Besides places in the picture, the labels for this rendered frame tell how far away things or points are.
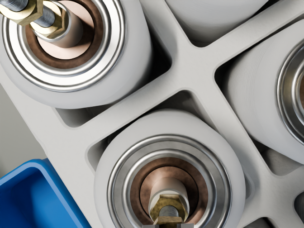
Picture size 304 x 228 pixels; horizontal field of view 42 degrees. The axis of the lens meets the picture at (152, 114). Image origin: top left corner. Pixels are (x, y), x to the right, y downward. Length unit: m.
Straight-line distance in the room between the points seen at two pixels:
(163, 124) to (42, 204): 0.31
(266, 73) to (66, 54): 0.12
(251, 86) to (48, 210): 0.34
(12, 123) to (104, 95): 0.29
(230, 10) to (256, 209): 0.15
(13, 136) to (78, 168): 0.22
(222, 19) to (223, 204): 0.13
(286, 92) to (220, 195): 0.07
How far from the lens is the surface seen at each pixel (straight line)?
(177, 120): 0.24
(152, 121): 0.24
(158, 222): 0.17
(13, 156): 0.53
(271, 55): 0.25
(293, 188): 0.33
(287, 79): 0.25
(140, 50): 0.25
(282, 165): 0.36
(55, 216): 0.53
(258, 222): 0.40
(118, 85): 0.25
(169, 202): 0.21
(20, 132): 0.53
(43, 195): 0.53
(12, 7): 0.17
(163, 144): 0.24
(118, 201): 0.25
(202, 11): 0.28
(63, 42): 0.23
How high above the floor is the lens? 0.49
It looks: 86 degrees down
